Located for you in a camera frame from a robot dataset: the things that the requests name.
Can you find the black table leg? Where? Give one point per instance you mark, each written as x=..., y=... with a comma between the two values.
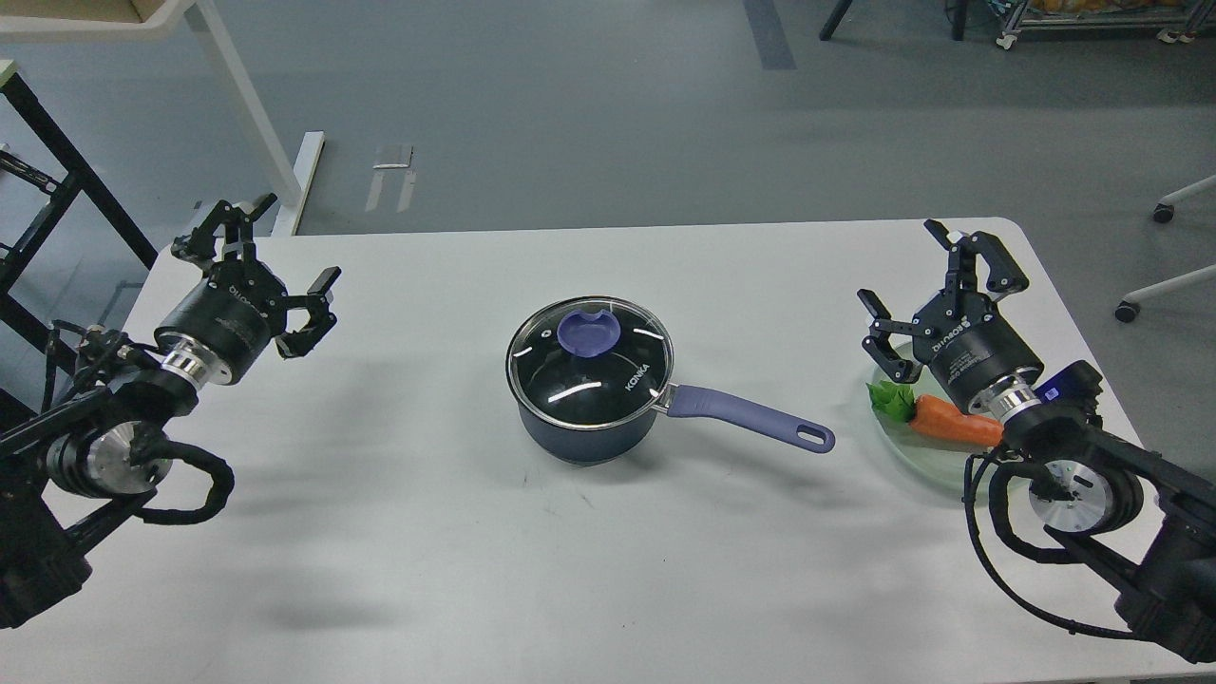
x=833, y=20

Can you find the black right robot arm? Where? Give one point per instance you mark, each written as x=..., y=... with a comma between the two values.
x=1060, y=488

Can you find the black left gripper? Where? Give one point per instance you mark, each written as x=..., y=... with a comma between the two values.
x=239, y=305

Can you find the dark blue saucepan purple handle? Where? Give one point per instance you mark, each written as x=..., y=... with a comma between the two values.
x=600, y=445

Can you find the translucent green plate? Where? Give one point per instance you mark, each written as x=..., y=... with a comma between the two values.
x=940, y=463

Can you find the wheeled metal cart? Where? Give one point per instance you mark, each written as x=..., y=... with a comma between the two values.
x=1173, y=22

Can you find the orange toy carrot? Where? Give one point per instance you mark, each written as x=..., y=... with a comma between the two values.
x=931, y=416

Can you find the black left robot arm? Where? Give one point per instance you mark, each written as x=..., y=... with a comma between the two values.
x=97, y=455

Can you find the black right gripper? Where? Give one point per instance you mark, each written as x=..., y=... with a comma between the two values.
x=966, y=344

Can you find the black metal rack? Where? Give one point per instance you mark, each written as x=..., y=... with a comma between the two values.
x=80, y=181

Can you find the glass pot lid purple knob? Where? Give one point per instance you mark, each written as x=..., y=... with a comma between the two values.
x=589, y=362

